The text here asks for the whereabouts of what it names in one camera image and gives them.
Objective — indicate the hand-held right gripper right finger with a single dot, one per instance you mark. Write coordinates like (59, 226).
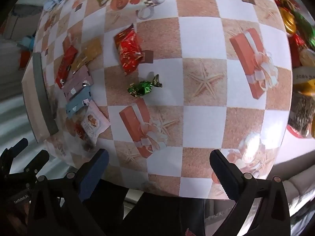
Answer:
(222, 174)

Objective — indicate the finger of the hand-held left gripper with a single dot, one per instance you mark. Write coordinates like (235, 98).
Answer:
(17, 146)
(38, 161)

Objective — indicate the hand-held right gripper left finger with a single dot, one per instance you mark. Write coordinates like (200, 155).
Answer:
(91, 177)

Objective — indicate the white pink cookie packet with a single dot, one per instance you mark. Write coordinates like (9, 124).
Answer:
(93, 124)

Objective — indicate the light blue snack packet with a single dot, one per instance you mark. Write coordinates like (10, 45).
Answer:
(77, 103)

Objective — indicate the pink snack bar packet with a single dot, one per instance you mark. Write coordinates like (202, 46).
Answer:
(76, 82)

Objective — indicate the long red snack packet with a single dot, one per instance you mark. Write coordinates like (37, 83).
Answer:
(65, 65)

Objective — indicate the green foil candy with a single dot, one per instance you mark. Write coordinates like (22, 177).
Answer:
(141, 88)

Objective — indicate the gold snack packet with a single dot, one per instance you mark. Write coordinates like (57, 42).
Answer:
(86, 54)

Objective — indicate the red crinkly snack packet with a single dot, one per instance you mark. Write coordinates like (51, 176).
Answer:
(128, 49)

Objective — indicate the red box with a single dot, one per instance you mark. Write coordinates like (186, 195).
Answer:
(24, 59)

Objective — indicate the brown snack bag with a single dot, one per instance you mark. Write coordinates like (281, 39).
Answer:
(301, 116)

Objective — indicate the blue plastic item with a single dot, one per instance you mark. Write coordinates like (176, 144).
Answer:
(27, 43)

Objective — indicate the yellow snack bag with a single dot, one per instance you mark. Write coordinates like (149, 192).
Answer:
(305, 82)

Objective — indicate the checkered printed tablecloth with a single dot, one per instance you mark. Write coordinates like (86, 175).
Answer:
(201, 39)

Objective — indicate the pile of wrapped candies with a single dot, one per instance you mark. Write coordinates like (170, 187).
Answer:
(289, 21)

